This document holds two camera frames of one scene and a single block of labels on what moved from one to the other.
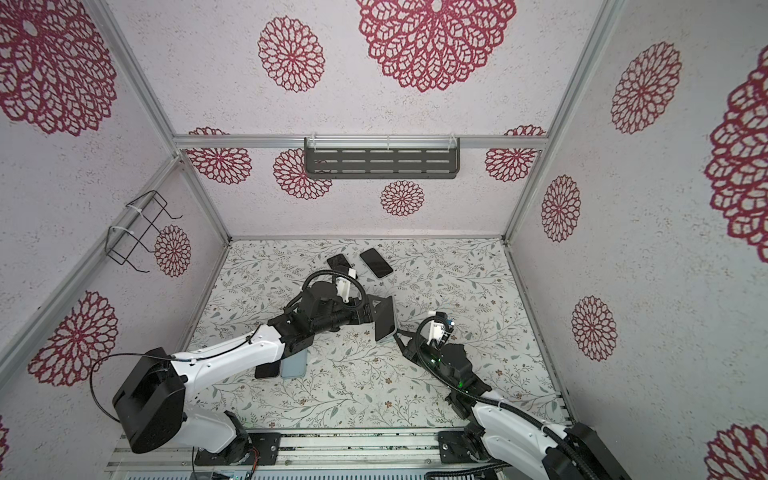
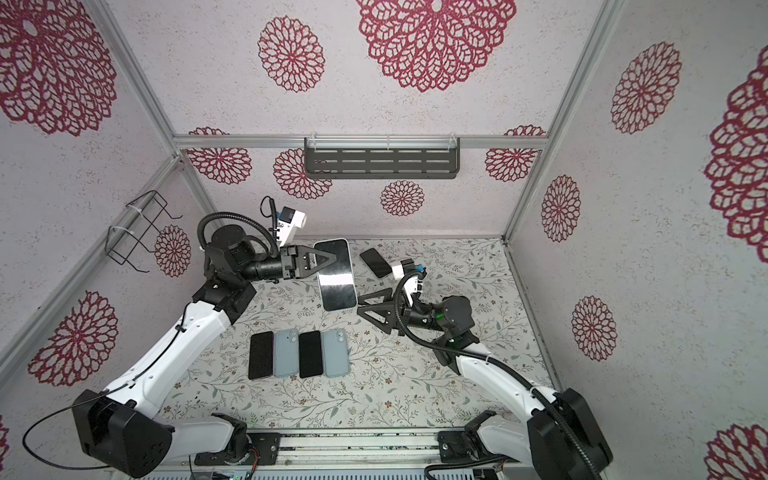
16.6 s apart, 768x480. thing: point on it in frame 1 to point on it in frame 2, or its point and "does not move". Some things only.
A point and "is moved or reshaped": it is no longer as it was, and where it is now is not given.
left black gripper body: [348, 314] to [282, 267]
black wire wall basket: [121, 242] does not move
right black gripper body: [430, 356] to [429, 318]
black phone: [376, 263] does not move
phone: [340, 264] is moved or reshaped
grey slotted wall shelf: [382, 157] does not move
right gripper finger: [413, 348] to [381, 315]
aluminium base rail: [308, 450] does not move
